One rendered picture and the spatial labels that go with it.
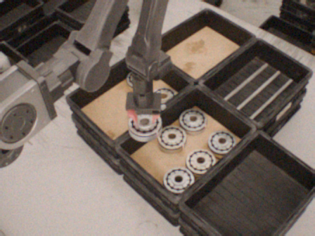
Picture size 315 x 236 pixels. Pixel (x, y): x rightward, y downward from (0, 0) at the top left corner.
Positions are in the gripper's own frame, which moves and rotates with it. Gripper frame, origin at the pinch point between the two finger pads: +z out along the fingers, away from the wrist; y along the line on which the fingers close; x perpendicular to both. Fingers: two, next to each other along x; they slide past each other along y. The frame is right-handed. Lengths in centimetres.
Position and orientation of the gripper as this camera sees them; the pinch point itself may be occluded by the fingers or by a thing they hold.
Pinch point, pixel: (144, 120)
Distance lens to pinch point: 123.4
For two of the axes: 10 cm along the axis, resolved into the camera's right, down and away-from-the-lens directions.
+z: 0.1, 6.9, 7.2
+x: -0.5, 7.2, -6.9
